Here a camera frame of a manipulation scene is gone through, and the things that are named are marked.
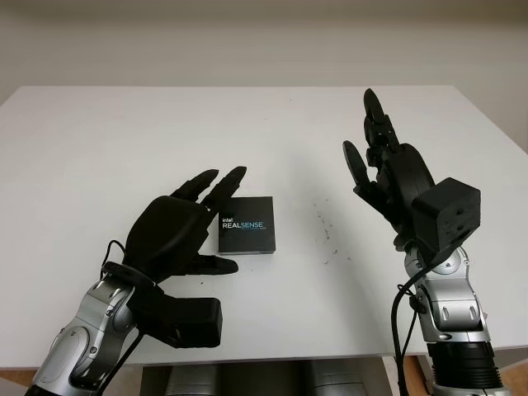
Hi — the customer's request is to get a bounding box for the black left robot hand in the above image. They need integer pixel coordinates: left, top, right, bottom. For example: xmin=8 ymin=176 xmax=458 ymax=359
xmin=121 ymin=166 xmax=248 ymax=286

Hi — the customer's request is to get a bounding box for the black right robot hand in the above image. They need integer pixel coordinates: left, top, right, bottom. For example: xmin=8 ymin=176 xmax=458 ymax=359
xmin=342 ymin=87 xmax=437 ymax=245

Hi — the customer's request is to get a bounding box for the black RealSense box lid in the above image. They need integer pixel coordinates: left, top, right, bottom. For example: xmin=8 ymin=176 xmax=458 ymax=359
xmin=216 ymin=196 xmax=276 ymax=256

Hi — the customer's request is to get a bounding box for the grey left robot leg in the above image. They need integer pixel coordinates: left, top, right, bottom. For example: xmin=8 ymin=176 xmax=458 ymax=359
xmin=164 ymin=365 xmax=219 ymax=396

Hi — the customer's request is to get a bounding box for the grey robot leg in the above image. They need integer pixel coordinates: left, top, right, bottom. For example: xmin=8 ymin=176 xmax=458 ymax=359
xmin=311 ymin=362 xmax=366 ymax=396
xmin=164 ymin=365 xmax=219 ymax=396

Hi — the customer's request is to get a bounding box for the dark robot pelvis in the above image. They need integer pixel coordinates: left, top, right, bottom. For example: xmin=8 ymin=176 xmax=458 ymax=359
xmin=214 ymin=365 xmax=314 ymax=396

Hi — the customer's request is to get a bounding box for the grey right robot leg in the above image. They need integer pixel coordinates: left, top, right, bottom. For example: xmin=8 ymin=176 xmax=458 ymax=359
xmin=311 ymin=362 xmax=366 ymax=396

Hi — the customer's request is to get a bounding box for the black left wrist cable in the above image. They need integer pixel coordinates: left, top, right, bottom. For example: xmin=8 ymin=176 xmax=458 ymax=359
xmin=98 ymin=240 xmax=144 ymax=376

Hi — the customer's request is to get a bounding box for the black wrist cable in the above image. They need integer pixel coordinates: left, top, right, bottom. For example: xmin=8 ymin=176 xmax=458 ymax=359
xmin=391 ymin=263 xmax=436 ymax=396
xmin=98 ymin=240 xmax=144 ymax=376

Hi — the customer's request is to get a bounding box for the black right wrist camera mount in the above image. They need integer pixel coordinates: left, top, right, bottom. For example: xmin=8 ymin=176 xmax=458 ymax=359
xmin=411 ymin=177 xmax=483 ymax=266

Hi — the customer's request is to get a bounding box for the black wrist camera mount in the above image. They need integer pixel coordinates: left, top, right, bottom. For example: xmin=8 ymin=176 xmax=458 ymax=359
xmin=411 ymin=177 xmax=483 ymax=266
xmin=131 ymin=283 xmax=224 ymax=348

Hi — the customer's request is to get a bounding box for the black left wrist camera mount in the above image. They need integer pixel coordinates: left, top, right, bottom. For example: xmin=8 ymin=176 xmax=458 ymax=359
xmin=131 ymin=283 xmax=224 ymax=348

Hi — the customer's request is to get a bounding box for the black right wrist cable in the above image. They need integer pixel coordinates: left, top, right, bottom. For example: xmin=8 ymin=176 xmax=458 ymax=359
xmin=391 ymin=263 xmax=436 ymax=396

